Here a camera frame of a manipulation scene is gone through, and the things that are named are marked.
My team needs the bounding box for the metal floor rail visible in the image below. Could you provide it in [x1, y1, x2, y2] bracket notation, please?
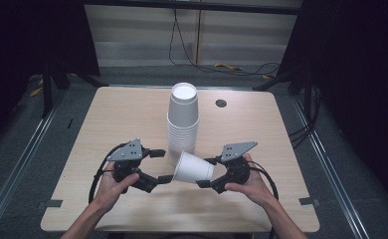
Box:
[291, 96, 371, 239]
[0, 96, 66, 231]

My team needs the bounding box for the person's right hand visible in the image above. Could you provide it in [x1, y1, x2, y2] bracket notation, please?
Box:
[224, 152, 277, 208]

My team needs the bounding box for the stack of white paper cups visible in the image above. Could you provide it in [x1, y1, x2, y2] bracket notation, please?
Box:
[166, 82, 201, 167]

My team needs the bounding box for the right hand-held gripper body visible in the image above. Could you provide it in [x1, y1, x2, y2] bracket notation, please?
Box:
[216, 141, 259, 185]

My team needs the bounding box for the left hand-held gripper black cable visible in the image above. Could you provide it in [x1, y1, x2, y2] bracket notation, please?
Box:
[88, 142, 130, 205]

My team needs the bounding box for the black horizontal bar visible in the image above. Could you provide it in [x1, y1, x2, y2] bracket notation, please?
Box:
[83, 0, 303, 16]

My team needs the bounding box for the hand-held gripper black cable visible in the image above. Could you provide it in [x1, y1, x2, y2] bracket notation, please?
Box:
[246, 160, 281, 201]
[88, 142, 130, 205]

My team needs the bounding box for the person's left hand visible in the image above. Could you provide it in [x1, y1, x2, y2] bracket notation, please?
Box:
[94, 162, 140, 213]

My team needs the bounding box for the right hand-held gripper black cable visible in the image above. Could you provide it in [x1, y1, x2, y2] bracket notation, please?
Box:
[246, 160, 281, 201]

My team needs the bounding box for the black metal stand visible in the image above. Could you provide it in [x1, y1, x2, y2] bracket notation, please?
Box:
[252, 66, 314, 118]
[40, 64, 109, 120]

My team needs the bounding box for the grey tape strip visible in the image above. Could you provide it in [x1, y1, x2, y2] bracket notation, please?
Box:
[297, 196, 321, 207]
[37, 199, 64, 210]

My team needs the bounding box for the bundle of black floor cables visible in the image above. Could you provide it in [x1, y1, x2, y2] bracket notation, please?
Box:
[287, 84, 323, 150]

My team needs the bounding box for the hanging black wall cable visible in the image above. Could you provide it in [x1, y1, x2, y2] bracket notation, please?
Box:
[167, 8, 282, 78]

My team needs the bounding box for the long yellow tape scrap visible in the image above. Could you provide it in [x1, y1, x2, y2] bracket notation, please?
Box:
[213, 63, 244, 72]

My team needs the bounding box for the black curtain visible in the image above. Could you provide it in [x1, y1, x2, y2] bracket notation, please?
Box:
[277, 0, 388, 215]
[0, 0, 101, 155]

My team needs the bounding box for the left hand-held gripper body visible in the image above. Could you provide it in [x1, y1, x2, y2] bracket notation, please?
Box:
[105, 137, 150, 183]

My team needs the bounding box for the single white paper cup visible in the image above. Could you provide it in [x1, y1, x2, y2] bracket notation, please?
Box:
[172, 150, 216, 185]

